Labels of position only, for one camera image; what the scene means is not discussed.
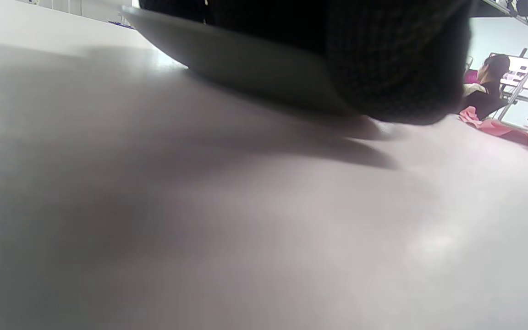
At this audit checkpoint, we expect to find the person's left hand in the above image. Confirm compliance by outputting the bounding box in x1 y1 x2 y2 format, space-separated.
138 0 474 126

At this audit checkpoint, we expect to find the grey round plate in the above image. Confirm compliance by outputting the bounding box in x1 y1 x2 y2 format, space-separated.
120 5 365 119

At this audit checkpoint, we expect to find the computer monitor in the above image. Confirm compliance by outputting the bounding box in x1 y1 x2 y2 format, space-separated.
489 52 528 91

